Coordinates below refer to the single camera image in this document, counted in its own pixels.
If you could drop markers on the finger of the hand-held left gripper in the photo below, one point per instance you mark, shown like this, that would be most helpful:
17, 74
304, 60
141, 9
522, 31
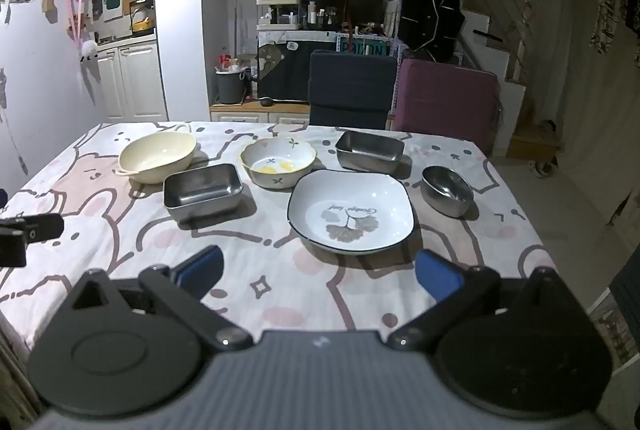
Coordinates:
45, 227

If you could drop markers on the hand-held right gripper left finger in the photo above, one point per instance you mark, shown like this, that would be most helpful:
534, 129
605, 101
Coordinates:
200, 267

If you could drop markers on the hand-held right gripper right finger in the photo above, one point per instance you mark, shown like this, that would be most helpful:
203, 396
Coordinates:
437, 277

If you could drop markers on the steel rectangular container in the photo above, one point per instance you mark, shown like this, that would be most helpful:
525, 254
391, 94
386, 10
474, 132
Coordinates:
200, 185
370, 162

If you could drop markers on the oval steel bowl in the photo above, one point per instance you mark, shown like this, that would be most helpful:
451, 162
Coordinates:
447, 190

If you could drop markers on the white square leaf-print plate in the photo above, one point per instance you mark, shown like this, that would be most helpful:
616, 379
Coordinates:
350, 210

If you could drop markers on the floral bowl with yellow rim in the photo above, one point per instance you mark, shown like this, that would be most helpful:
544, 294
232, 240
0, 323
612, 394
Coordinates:
270, 155

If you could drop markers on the cartoon printed tablecloth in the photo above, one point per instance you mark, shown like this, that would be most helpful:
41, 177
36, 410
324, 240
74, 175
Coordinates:
280, 270

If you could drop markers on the low wooden cabinet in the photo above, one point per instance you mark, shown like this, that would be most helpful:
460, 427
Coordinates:
240, 112

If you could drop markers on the white kitchen cabinet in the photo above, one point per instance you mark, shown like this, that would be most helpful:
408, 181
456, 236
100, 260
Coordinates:
132, 80

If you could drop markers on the purple chair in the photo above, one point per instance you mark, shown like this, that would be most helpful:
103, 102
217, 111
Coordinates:
445, 100

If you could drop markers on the grey trash bin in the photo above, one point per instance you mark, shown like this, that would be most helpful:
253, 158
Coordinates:
229, 87

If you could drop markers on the white plush toy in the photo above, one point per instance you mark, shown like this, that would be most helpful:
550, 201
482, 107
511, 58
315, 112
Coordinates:
88, 50

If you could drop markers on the dark blue chair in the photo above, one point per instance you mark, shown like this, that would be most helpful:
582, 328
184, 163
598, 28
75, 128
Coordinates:
350, 90

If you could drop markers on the pink ribbon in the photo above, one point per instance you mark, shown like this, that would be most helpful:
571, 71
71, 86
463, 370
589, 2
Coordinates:
75, 10

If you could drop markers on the yellow pot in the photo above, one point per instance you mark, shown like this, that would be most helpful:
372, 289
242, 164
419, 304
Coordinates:
142, 22

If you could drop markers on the teal lettered box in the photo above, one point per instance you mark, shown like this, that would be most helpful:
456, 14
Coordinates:
362, 47

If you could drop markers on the white organiser shelf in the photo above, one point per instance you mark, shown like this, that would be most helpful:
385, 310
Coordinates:
280, 12

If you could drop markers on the black jacket with white trim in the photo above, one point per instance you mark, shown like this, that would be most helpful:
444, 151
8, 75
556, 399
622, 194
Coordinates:
430, 10

